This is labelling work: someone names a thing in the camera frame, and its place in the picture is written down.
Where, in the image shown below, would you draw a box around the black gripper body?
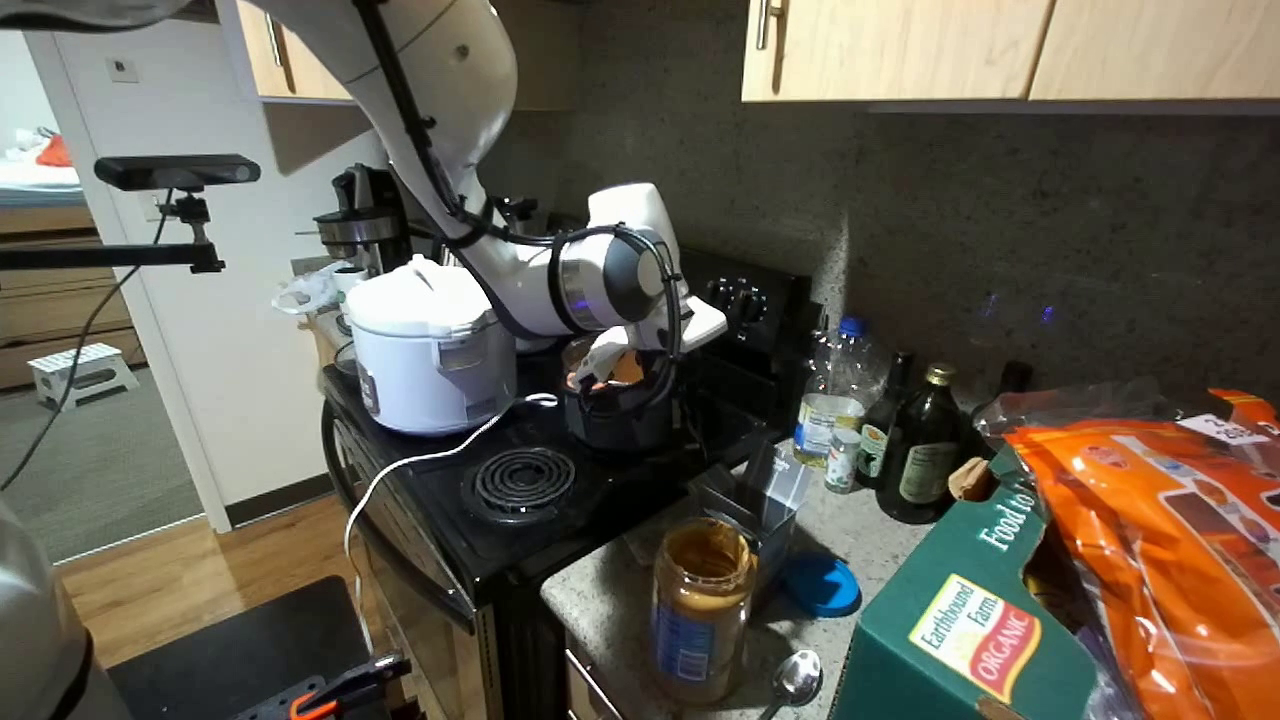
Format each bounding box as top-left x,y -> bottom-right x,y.
650,340 -> 733,428

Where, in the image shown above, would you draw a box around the green cardboard box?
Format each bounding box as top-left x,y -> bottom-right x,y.
824,452 -> 1137,720

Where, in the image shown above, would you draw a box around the clear water bottle blue cap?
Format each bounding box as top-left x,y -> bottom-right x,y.
798,310 -> 876,463

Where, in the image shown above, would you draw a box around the black electric stove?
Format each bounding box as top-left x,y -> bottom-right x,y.
316,247 -> 820,720

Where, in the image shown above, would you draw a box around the slim dark glass bottle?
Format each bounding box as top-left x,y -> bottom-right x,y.
852,346 -> 918,493

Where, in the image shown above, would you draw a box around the open peanut butter jar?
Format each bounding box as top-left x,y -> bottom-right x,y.
650,510 -> 769,706

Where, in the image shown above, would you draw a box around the blue jar lid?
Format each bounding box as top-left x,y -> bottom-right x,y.
777,544 -> 869,620

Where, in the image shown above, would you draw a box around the dark glass bottle with label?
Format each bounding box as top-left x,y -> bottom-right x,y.
873,359 -> 983,527

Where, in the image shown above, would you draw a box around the white rice cooker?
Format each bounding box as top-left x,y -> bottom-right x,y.
340,252 -> 519,441

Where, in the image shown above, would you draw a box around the metal spoon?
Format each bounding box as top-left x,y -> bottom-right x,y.
756,642 -> 829,720

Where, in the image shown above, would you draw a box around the wooden upper cabinet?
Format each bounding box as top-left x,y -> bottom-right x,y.
738,0 -> 1280,113

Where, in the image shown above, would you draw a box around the orange black clamp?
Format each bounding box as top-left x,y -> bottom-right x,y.
286,651 -> 417,720

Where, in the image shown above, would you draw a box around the orange carrot bag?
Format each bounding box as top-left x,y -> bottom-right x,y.
996,382 -> 1280,720

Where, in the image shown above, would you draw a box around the white step stool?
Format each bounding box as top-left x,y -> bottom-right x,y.
23,335 -> 139,411

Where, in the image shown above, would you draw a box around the wooden drawer chest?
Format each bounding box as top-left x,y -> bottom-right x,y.
0,196 -> 143,393

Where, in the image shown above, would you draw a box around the silver metal vessel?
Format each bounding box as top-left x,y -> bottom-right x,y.
0,496 -> 93,720

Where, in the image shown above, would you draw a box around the black pot orange handles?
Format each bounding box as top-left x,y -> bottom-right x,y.
557,333 -> 690,454

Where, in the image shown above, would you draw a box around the white power cable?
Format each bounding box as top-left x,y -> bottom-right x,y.
335,387 -> 566,632

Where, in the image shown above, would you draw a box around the metal cabinet handle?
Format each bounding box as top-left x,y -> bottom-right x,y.
751,0 -> 793,57

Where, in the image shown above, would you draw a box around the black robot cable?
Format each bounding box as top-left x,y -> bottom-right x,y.
352,0 -> 697,356

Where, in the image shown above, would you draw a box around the wooden wall cabinet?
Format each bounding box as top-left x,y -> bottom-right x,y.
236,0 -> 359,102

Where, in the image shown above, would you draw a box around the black stereo camera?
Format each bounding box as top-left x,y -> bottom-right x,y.
93,147 -> 265,196

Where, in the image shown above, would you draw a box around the thin black camera cable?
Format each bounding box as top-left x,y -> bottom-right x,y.
0,196 -> 182,496

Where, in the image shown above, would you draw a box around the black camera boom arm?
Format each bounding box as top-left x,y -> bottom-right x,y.
0,184 -> 234,276

